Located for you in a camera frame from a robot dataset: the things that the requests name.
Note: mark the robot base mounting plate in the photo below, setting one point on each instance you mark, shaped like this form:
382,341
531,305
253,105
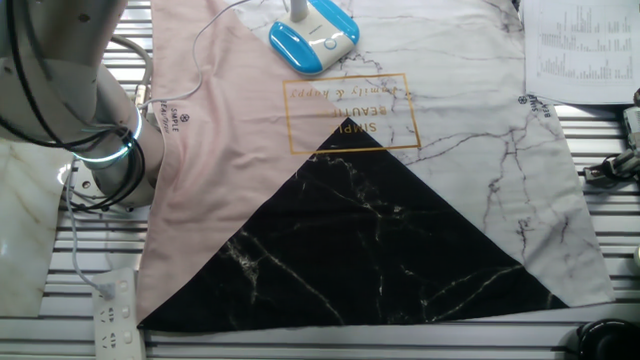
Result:
85,189

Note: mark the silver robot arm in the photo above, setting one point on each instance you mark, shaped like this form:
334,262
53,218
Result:
50,90

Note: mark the blue white desk lamp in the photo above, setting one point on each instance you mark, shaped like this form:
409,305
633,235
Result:
305,50

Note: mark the marble pink black tablecloth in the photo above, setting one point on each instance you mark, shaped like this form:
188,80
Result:
350,225

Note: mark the white power strip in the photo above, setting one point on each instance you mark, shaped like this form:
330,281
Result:
119,320

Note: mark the printed paper sheet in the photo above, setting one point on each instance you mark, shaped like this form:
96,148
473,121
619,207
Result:
585,55

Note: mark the white marble pattern sheet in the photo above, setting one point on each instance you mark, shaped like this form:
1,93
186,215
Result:
25,225

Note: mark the black round stand base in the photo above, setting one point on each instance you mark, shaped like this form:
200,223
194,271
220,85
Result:
607,342

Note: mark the silver depth camera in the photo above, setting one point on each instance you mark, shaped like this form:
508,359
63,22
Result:
632,127

